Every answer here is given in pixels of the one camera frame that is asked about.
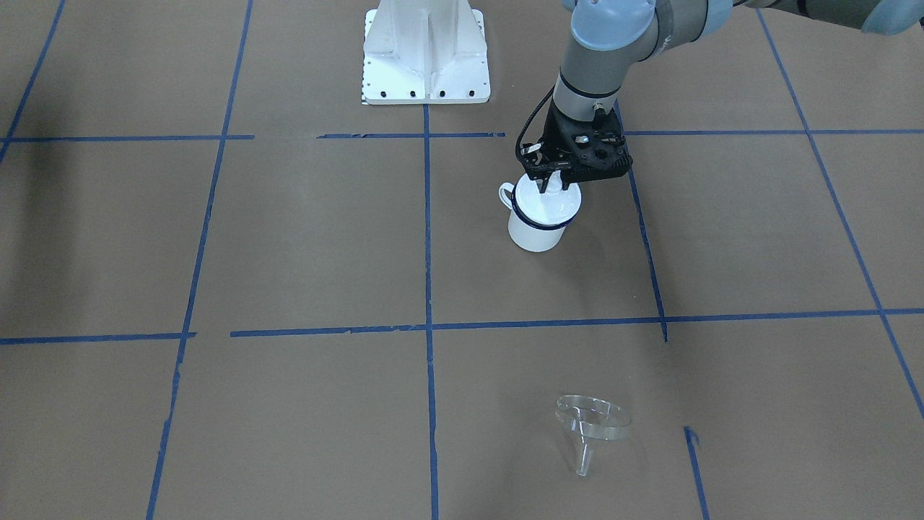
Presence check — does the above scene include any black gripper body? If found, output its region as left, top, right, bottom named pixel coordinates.
left=521, top=101, right=633, bottom=184

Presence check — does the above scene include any clear glass funnel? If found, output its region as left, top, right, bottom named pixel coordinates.
left=555, top=394, right=632, bottom=478

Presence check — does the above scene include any white ceramic lid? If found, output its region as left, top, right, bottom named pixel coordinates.
left=510, top=172, right=582, bottom=231

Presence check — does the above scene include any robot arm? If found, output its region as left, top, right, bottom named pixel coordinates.
left=515, top=1, right=737, bottom=192

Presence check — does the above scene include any white enamel mug blue rim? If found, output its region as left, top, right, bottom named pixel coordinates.
left=498, top=170, right=582, bottom=251

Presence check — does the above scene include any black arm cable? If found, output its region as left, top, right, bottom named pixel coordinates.
left=514, top=87, right=557, bottom=163

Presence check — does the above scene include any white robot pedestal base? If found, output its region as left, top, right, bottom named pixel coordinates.
left=361, top=1, right=491, bottom=105

